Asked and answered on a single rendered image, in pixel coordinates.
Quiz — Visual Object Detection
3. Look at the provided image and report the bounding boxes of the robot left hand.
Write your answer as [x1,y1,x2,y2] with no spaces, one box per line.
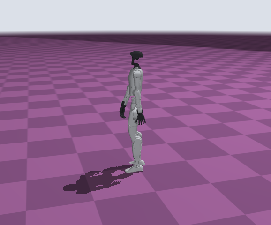
[135,110,146,125]

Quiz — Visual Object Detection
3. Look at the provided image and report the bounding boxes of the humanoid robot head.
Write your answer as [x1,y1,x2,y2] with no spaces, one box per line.
[130,51,143,69]

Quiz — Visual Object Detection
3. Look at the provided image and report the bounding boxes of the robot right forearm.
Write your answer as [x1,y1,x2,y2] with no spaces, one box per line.
[122,89,130,105]

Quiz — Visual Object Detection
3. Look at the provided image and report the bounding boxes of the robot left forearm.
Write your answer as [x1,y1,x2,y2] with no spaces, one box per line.
[135,90,142,113]

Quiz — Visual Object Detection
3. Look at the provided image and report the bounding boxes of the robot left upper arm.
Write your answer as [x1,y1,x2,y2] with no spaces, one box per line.
[132,70,141,96]

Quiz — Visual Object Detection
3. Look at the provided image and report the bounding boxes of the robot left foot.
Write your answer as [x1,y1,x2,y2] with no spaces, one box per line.
[125,165,143,173]

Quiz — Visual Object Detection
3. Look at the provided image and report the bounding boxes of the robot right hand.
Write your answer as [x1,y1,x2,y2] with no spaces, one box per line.
[120,101,126,118]

